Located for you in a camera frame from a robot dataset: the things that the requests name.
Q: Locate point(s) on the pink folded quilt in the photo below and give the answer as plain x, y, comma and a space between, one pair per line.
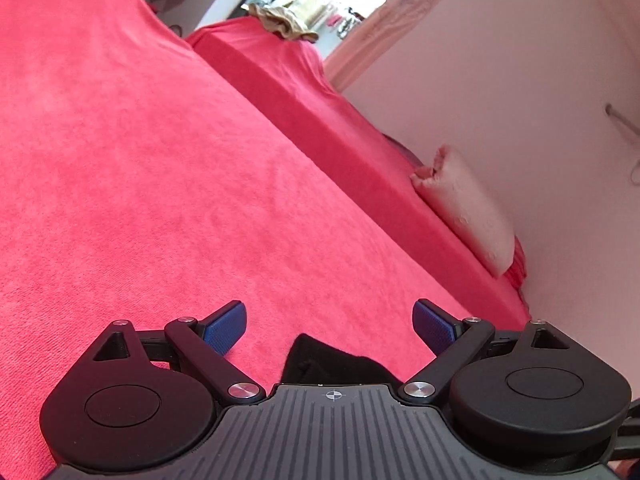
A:
452, 190

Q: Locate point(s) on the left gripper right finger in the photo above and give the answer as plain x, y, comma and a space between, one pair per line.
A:
532, 393

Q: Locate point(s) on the bed pink cover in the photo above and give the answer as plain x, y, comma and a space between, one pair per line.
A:
137, 183
285, 81

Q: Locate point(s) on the black knit pants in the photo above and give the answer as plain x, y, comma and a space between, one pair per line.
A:
312, 362

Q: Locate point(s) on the pink curtain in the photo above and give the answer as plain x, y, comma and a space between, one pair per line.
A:
375, 36

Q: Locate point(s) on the beige cloth on bed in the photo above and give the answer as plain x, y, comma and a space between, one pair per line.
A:
292, 19

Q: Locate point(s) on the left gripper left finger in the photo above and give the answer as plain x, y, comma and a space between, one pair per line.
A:
138, 399

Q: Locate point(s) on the near bed pink cover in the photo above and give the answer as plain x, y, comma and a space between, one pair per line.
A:
137, 183

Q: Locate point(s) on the far bed pink cover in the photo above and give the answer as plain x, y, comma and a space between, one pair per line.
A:
285, 81

